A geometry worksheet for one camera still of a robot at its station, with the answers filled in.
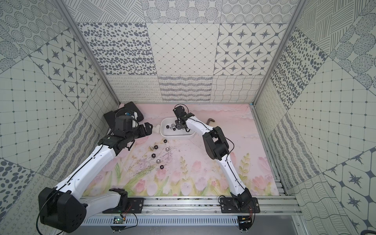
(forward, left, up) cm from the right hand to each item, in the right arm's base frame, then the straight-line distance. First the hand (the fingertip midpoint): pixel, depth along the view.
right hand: (183, 124), depth 105 cm
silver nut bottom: (-3, +9, -1) cm, 9 cm away
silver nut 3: (-19, +10, -3) cm, 22 cm away
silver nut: (-19, +20, -2) cm, 28 cm away
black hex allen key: (+4, -19, -1) cm, 19 cm away
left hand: (-15, +20, +19) cm, 32 cm away
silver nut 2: (-28, +14, -3) cm, 31 cm away
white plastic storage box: (-4, +11, -2) cm, 12 cm away
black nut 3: (-2, +12, -2) cm, 12 cm away
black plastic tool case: (+12, +43, +3) cm, 45 cm away
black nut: (-18, +18, -2) cm, 25 cm away
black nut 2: (-24, +18, -2) cm, 30 cm away
